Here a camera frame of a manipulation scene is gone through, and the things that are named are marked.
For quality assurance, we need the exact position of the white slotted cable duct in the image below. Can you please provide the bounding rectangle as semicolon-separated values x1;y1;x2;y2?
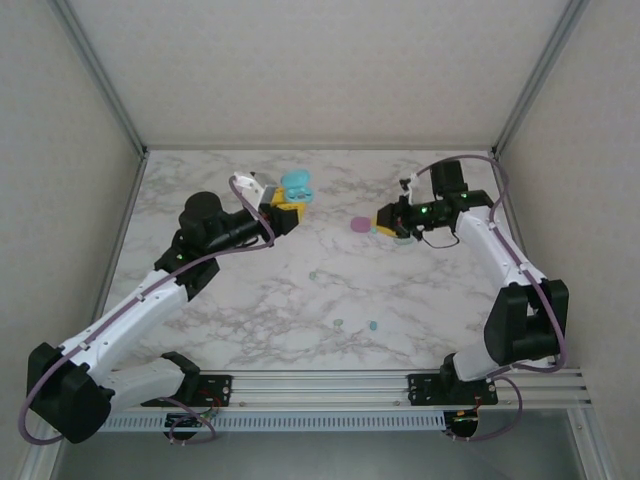
97;410;447;432

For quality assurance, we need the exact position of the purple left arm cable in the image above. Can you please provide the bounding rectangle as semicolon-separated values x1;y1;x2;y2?
18;177;277;447

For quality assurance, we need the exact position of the aluminium frame post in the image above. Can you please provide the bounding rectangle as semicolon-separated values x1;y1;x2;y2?
489;0;594;157
52;0;150;157

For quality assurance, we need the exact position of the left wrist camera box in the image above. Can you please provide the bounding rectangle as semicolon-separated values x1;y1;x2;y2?
231;171;279;211

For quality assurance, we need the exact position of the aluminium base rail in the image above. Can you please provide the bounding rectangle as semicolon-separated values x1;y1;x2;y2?
47;367;594;416

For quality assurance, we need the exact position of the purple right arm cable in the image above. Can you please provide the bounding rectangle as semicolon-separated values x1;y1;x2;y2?
412;154;571;445

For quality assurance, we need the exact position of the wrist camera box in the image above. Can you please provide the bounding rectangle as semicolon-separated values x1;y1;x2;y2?
231;171;279;211
398;171;420;202

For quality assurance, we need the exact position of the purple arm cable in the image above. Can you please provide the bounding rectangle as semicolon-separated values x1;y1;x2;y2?
18;177;277;447
412;154;571;445

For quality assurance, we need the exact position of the black controller board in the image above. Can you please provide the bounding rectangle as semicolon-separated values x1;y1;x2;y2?
166;410;217;447
443;408;482;444

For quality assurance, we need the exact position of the aluminium table side rail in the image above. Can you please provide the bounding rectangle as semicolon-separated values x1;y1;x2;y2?
491;152;549;314
79;149;150;374

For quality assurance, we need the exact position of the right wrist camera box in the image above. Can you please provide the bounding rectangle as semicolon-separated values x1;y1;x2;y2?
398;171;420;202

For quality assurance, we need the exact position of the blue earbud charging case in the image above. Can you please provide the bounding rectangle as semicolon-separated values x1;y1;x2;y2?
278;168;317;205

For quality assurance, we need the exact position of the thin black right gripper cable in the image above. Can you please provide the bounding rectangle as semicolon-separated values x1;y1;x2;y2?
418;227;462;251

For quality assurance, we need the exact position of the aluminium table back rail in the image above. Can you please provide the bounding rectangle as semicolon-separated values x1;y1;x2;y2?
143;143;497;152

